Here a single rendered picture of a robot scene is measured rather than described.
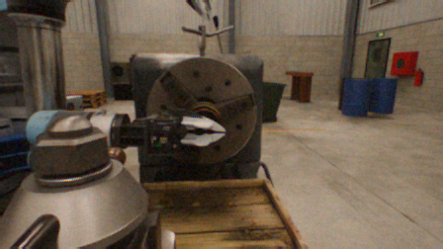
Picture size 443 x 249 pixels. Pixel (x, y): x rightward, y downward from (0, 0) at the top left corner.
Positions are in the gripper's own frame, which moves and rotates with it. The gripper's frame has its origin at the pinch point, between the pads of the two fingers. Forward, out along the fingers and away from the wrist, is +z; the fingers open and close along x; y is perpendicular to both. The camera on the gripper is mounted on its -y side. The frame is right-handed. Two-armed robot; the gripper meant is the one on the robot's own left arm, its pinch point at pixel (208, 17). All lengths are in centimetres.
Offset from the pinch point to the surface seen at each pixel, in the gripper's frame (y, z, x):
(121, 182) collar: 76, 17, -16
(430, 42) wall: -625, 230, 601
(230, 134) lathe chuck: 18.9, 34.6, -9.7
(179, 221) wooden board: 41, 41, -28
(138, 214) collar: 77, 19, -16
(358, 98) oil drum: -495, 240, 300
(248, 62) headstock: 2.5, 19.0, 6.1
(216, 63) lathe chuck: 18.9, 14.3, -5.0
